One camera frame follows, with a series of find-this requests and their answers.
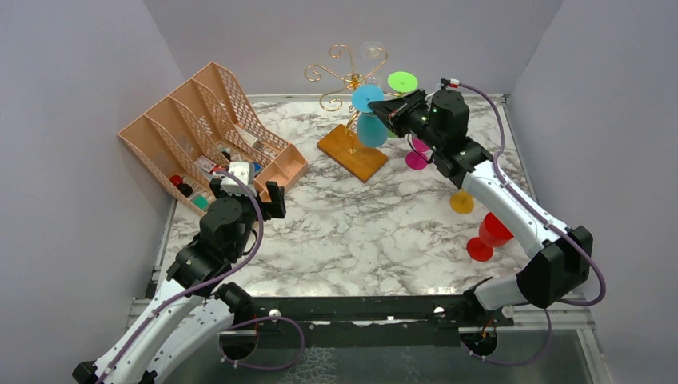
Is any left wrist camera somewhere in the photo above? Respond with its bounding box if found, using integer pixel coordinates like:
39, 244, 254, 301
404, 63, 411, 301
209, 162, 257, 198

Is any pink plastic desk organizer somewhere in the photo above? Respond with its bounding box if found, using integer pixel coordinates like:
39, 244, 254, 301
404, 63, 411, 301
118, 62, 308, 216

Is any magenta wine glass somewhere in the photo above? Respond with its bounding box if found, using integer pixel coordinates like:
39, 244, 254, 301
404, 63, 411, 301
405, 137, 429, 170

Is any black mounting rail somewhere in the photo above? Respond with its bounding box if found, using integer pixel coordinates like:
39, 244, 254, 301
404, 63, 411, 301
126, 294, 594, 351

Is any small card box in organizer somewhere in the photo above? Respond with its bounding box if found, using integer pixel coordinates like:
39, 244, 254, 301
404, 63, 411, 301
194, 155, 217, 174

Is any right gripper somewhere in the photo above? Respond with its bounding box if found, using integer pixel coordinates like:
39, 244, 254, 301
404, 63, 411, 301
369, 88, 444, 152

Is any red wine glass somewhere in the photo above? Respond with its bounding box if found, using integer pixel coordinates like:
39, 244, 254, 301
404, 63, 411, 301
466, 213, 514, 262

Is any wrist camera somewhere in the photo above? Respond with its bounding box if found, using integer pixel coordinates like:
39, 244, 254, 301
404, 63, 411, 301
440, 78, 460, 90
209, 162, 257, 198

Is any green wine glass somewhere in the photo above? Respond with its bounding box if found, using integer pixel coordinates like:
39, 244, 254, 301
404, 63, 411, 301
385, 70, 420, 140

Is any gold wine glass rack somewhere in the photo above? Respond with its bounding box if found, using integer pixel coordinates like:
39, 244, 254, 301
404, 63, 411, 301
304, 44, 388, 183

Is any red black item in organizer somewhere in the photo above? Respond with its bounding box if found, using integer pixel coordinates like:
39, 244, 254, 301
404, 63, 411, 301
169, 174, 193, 198

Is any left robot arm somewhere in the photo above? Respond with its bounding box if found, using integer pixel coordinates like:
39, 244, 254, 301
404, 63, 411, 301
72, 178, 286, 383

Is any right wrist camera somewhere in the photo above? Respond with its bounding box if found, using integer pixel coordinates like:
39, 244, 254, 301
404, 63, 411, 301
440, 78, 460, 90

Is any clear wine glass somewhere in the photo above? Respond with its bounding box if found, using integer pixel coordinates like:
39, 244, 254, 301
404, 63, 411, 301
359, 41, 388, 87

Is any blue wine glass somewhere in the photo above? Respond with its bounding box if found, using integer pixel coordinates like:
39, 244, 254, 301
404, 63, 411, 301
352, 85, 388, 148

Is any yellow wine glass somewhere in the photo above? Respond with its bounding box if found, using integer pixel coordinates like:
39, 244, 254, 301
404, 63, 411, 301
449, 190, 475, 214

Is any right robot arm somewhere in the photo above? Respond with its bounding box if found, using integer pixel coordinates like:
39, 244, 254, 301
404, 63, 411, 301
368, 89, 592, 326

